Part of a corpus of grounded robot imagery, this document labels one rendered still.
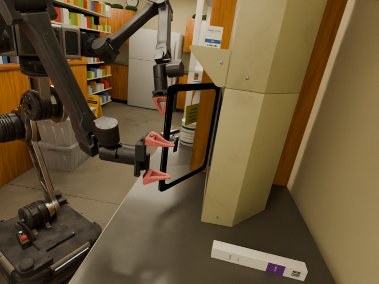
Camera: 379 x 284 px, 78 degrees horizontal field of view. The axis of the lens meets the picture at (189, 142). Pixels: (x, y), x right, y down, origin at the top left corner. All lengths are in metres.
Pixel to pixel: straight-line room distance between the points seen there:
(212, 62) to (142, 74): 5.21
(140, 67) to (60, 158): 3.44
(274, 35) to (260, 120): 0.23
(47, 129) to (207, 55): 2.48
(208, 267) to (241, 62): 0.57
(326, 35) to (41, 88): 1.27
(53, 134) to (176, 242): 2.36
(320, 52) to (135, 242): 0.97
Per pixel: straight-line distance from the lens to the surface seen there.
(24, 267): 1.65
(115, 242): 0.79
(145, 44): 5.80
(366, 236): 0.82
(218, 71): 0.67
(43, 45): 0.71
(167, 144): 0.63
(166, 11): 1.30
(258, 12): 0.69
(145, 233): 0.81
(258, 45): 0.68
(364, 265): 0.83
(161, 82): 0.99
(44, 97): 1.37
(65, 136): 2.88
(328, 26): 1.12
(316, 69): 1.12
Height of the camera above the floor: 1.50
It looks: 21 degrees down
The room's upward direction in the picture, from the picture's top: 8 degrees clockwise
